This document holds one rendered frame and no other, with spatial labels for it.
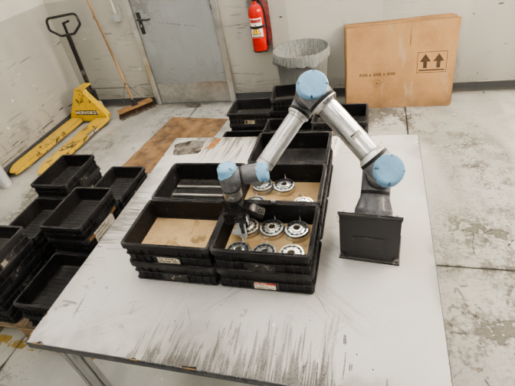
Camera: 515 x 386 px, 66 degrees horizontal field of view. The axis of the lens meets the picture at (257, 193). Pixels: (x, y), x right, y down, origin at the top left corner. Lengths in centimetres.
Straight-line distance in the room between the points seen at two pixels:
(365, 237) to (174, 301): 83
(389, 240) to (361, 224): 13
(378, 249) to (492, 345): 98
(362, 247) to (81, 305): 123
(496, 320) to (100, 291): 202
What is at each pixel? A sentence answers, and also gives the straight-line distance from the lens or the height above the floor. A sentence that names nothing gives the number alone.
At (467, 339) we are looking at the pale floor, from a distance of 244.
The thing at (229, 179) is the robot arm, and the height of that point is 116.
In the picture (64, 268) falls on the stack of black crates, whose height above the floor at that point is 27.
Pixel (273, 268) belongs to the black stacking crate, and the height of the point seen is 85.
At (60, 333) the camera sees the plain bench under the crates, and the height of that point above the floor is 70.
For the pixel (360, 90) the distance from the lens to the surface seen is 437.
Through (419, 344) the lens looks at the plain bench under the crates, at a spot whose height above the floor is 70.
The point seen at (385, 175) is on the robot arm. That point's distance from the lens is 149.
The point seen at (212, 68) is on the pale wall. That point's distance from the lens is 486.
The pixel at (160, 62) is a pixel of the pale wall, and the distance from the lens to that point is 510.
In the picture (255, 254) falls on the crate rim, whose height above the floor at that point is 93.
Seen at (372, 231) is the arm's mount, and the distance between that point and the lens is 162.
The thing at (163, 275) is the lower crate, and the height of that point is 75.
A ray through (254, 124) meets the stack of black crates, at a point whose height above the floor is 38.
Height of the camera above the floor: 200
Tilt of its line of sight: 37 degrees down
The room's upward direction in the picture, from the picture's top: 11 degrees counter-clockwise
